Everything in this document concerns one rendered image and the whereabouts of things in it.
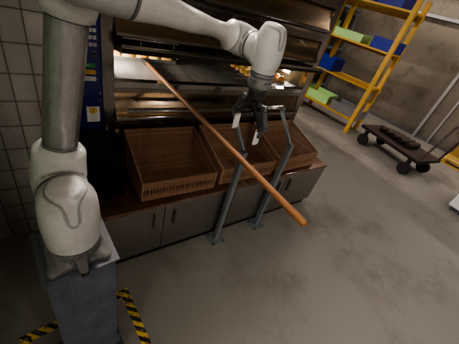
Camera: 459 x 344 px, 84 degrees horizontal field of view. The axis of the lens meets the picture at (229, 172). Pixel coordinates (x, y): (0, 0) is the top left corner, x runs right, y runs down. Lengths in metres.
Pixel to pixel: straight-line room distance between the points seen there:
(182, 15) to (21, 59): 1.16
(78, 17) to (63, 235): 0.56
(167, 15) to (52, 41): 0.30
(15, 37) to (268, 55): 1.24
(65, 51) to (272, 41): 0.59
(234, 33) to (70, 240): 0.84
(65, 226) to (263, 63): 0.77
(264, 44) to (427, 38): 7.28
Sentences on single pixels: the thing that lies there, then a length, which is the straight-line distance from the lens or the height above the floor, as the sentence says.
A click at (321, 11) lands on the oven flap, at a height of 1.85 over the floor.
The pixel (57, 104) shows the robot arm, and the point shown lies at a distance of 0.88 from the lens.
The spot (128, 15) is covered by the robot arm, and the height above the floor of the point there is 1.72.
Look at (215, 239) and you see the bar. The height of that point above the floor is 0.02.
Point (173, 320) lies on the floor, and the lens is 1.98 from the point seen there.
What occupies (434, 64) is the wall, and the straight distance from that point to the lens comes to 7.97.
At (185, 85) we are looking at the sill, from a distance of 1.99.
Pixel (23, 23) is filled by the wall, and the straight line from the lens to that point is 1.70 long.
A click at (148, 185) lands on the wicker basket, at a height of 0.72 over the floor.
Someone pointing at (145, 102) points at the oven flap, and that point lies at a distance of 1.94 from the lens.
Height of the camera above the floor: 1.82
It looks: 35 degrees down
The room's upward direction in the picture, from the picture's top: 17 degrees clockwise
